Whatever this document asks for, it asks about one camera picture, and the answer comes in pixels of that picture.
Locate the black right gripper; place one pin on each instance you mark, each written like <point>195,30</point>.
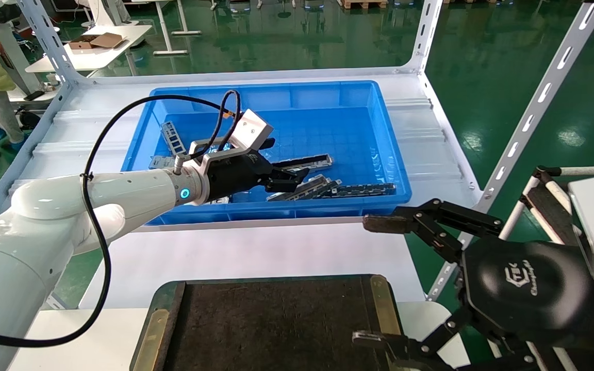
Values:
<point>529,288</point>

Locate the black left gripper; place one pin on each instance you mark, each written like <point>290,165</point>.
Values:
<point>235,175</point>

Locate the long silver metal channel part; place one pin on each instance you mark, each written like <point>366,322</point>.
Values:
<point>307,186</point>

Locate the dark silver metal part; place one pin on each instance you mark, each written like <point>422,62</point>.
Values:
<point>332,186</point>

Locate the silver metal part with tabs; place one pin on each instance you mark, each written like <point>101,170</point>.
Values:
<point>222,200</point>

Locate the dark ladder-shaped metal part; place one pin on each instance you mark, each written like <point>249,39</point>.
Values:
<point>364,189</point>

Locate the ladder-shaped silver metal part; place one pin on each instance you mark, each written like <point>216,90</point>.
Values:
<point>172,138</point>

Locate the flat silver metal part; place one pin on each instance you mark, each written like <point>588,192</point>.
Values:
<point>160,162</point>

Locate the black container with brass edges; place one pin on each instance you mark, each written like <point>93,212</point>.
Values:
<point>276,324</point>

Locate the blue plastic bin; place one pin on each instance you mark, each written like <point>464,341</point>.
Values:
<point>328,123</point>

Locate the wooden pallet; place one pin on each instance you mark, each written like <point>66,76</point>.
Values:
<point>364,4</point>

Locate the white slotted metal shelf rack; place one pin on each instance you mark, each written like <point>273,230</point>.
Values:
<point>70,134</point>

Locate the white work table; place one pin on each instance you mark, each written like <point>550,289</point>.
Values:
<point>96,56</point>

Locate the brown cardboard box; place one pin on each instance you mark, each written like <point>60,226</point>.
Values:
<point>98,41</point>

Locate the white cup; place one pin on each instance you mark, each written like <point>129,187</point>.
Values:
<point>53,79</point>

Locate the black phone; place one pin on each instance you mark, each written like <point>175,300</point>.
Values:
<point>34,95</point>

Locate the white machine base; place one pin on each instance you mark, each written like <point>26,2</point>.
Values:
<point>16,46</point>

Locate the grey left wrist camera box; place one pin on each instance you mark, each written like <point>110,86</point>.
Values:
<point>250,131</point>

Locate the white table frame with legs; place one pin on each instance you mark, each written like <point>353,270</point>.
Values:
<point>170,31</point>

